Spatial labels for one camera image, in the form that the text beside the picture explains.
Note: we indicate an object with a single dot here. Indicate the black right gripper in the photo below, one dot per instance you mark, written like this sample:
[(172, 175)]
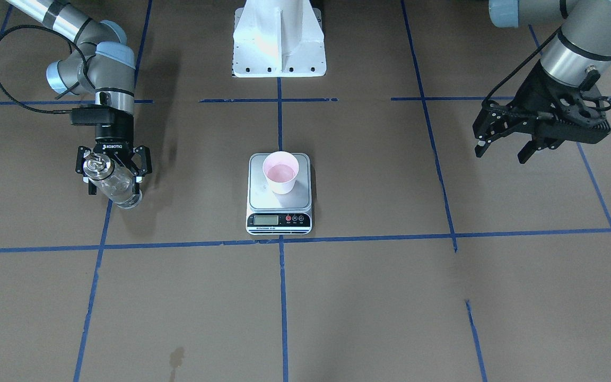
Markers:
[(115, 132)]

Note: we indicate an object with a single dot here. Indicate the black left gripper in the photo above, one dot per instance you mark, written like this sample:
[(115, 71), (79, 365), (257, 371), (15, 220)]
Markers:
[(532, 91)]

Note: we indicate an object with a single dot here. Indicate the clear glass sauce bottle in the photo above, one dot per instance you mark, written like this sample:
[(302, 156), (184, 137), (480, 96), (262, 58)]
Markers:
[(111, 179)]

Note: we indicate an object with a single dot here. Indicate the pink plastic cup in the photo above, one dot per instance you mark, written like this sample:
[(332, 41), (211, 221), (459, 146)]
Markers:
[(280, 170)]

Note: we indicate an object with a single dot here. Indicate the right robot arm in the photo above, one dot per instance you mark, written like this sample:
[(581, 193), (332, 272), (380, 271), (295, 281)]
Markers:
[(102, 65)]

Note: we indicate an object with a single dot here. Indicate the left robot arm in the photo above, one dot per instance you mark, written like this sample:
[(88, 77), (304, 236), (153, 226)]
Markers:
[(582, 39)]

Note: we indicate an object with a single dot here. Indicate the digital kitchen scale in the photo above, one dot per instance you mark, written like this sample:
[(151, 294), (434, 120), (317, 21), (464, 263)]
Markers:
[(279, 195)]

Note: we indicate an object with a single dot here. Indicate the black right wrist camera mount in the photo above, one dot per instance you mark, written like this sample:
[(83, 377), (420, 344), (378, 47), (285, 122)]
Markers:
[(93, 116)]

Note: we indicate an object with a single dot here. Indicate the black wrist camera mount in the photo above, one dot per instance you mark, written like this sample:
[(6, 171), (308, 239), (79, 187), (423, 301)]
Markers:
[(583, 105), (93, 116)]

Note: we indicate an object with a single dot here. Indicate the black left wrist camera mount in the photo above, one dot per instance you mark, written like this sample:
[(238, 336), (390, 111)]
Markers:
[(583, 105)]

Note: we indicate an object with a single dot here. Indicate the white pedestal column base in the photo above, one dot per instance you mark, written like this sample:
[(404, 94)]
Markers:
[(279, 39)]

